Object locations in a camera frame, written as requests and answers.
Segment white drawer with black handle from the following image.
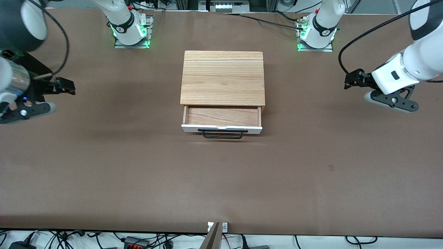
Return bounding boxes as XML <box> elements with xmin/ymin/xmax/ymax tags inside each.
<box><xmin>181</xmin><ymin>105</ymin><xmax>263</xmax><ymax>139</ymax></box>

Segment light wooden drawer cabinet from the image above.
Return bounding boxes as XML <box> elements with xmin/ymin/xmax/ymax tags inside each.
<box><xmin>180</xmin><ymin>50</ymin><xmax>266</xmax><ymax>115</ymax></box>

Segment black cylindrical vase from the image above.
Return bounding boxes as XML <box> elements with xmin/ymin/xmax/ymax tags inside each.
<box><xmin>16</xmin><ymin>52</ymin><xmax>53</xmax><ymax>80</ymax></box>

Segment white power strip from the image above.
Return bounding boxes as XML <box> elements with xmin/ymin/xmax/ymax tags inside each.
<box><xmin>207</xmin><ymin>0</ymin><xmax>250</xmax><ymax>13</ymax></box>

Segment black power adapter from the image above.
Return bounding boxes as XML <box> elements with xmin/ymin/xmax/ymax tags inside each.
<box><xmin>9</xmin><ymin>241</ymin><xmax>37</xmax><ymax>249</ymax></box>

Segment red and black connector block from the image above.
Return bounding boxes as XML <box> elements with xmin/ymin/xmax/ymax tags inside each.
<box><xmin>124</xmin><ymin>237</ymin><xmax>150</xmax><ymax>249</ymax></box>

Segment wooden strip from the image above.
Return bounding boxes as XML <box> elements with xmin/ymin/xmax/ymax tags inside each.
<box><xmin>200</xmin><ymin>222</ymin><xmax>221</xmax><ymax>249</ymax></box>

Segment black right camera mount plate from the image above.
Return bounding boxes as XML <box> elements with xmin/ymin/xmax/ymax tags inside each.
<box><xmin>0</xmin><ymin>102</ymin><xmax>56</xmax><ymax>125</ymax></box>

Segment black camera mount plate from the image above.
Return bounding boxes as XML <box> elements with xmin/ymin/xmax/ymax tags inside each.
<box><xmin>370</xmin><ymin>86</ymin><xmax>419</xmax><ymax>113</ymax></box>
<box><xmin>0</xmin><ymin>102</ymin><xmax>56</xmax><ymax>125</ymax></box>

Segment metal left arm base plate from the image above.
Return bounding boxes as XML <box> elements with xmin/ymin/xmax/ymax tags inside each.
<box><xmin>297</xmin><ymin>16</ymin><xmax>334</xmax><ymax>52</ymax></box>

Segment black left camera mount plate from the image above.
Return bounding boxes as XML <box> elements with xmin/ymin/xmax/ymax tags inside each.
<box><xmin>370</xmin><ymin>86</ymin><xmax>419</xmax><ymax>113</ymax></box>

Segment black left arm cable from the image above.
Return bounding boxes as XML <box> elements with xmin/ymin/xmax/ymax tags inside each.
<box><xmin>338</xmin><ymin>0</ymin><xmax>443</xmax><ymax>83</ymax></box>

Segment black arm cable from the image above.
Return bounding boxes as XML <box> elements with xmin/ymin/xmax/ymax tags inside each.
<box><xmin>338</xmin><ymin>0</ymin><xmax>443</xmax><ymax>83</ymax></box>
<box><xmin>26</xmin><ymin>0</ymin><xmax>70</xmax><ymax>82</ymax></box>

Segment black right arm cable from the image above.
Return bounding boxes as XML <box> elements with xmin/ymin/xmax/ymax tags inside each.
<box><xmin>26</xmin><ymin>0</ymin><xmax>70</xmax><ymax>82</ymax></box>

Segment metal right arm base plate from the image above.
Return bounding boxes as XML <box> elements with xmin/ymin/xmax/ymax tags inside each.
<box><xmin>114</xmin><ymin>15</ymin><xmax>152</xmax><ymax>49</ymax></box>

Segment short black table cable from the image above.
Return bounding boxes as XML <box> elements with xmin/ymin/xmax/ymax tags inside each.
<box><xmin>273</xmin><ymin>11</ymin><xmax>300</xmax><ymax>22</ymax></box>

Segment long black table cable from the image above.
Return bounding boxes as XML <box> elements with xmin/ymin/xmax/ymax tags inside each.
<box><xmin>223</xmin><ymin>13</ymin><xmax>306</xmax><ymax>31</ymax></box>

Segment aluminium frame rack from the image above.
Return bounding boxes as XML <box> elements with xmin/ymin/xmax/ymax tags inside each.
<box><xmin>175</xmin><ymin>0</ymin><xmax>278</xmax><ymax>13</ymax></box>

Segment looped black floor cable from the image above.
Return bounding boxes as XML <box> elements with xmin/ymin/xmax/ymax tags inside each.
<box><xmin>345</xmin><ymin>236</ymin><xmax>378</xmax><ymax>245</ymax></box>

